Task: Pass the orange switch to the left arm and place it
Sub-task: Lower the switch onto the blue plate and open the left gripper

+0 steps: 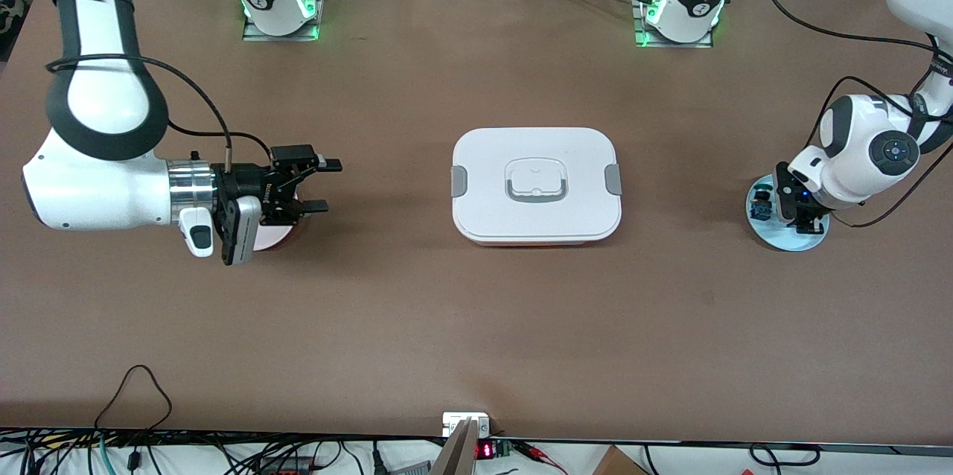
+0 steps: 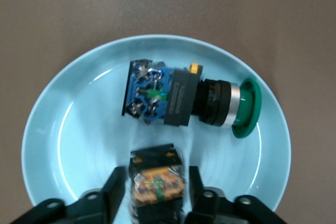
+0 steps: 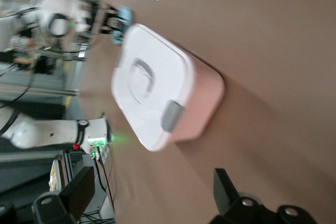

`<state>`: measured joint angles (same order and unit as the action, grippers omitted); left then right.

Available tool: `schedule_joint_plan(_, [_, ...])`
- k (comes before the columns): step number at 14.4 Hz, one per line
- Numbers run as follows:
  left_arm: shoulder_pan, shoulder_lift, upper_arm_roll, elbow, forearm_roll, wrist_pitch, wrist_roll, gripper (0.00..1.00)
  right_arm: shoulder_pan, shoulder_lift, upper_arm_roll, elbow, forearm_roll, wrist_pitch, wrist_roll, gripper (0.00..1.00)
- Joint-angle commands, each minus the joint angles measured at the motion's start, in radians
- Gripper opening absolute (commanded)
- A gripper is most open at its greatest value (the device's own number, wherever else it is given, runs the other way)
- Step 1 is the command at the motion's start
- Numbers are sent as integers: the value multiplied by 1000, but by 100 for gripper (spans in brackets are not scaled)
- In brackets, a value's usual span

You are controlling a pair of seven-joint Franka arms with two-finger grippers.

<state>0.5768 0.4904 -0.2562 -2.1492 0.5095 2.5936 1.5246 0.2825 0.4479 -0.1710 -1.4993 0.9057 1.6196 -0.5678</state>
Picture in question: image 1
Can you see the green push button switch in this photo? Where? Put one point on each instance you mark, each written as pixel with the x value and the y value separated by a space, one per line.
pixel 759 208

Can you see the red clip lead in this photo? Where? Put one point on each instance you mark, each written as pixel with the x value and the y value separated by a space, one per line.
pixel 540 455

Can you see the white lunch box grey clips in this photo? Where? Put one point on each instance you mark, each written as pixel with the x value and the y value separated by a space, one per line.
pixel 491 207

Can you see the round pink plate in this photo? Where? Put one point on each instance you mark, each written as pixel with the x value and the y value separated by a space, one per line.
pixel 272 240

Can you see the aluminium profile bar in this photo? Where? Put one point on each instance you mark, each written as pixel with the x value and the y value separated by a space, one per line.
pixel 458 456

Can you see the round light blue plate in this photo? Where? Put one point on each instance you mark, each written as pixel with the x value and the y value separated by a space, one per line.
pixel 789 240

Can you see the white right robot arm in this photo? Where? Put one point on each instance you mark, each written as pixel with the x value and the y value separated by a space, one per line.
pixel 97 192

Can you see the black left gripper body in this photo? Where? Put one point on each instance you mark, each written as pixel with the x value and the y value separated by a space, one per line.
pixel 805 214

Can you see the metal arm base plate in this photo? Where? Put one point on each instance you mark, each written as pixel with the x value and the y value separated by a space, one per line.
pixel 260 36
pixel 670 45

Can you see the small white box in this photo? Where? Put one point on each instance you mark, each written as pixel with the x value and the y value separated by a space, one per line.
pixel 458 423

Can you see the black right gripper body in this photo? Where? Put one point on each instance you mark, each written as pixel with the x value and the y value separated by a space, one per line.
pixel 262 186

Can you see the red LED display board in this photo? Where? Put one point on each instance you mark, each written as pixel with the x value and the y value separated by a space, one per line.
pixel 485 450

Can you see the tan black patterned object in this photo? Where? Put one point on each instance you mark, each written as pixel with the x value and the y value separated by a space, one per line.
pixel 9 10

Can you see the orange red device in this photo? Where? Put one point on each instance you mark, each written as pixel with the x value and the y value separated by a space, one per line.
pixel 283 466

